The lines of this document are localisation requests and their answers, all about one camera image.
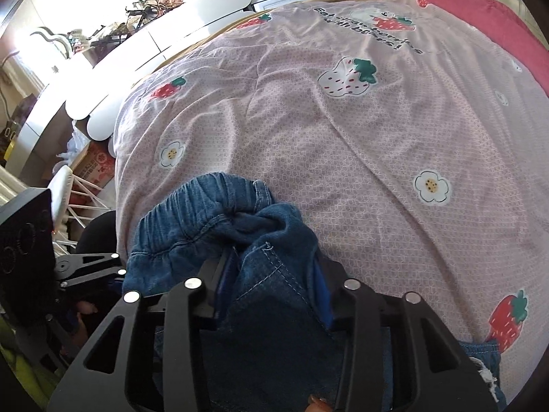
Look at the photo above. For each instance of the person's right hand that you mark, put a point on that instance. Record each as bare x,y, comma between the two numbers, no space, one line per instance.
318,405

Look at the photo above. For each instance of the white scalloped board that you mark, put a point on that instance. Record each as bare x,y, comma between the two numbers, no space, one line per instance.
218,4
94,116

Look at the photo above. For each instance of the red printed cardboard box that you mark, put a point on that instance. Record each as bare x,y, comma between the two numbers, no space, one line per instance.
96,167

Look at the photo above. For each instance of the pink comforter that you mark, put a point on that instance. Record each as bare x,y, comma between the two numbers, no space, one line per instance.
472,8

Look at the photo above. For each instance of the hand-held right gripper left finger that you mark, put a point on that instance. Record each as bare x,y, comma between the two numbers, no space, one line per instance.
225,283

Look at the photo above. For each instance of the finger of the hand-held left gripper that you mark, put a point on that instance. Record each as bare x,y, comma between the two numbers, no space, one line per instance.
92,270

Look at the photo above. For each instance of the white desk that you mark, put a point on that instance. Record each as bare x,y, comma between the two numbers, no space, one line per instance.
128,47

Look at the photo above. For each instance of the yellow green cloth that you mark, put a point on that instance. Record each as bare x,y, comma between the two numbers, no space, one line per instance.
21,373

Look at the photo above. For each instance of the pink strawberry printed quilt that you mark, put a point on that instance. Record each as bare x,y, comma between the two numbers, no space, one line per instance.
343,158

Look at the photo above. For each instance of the white plastic bag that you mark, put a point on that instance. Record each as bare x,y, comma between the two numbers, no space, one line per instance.
73,146

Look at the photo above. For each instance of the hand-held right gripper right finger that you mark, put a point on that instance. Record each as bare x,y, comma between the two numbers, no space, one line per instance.
324,296

